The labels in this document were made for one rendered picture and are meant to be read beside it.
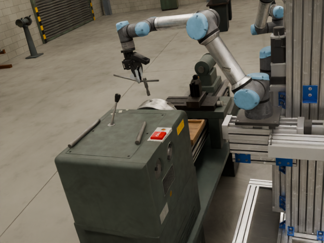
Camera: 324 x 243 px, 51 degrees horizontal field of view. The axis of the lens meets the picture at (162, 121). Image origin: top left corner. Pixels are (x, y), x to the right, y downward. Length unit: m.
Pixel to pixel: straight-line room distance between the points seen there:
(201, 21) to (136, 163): 0.73
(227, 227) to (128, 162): 1.61
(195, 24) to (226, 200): 1.88
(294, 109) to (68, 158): 1.25
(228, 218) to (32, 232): 1.73
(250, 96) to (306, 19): 0.49
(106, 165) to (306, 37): 1.18
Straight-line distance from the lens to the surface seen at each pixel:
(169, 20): 1.96
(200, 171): 2.60
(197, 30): 1.70
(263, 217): 2.70
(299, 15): 1.91
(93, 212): 1.74
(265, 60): 2.31
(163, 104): 2.06
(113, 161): 1.50
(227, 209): 3.08
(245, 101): 1.72
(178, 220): 1.88
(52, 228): 3.36
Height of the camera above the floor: 2.00
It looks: 25 degrees down
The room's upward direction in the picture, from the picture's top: 10 degrees counter-clockwise
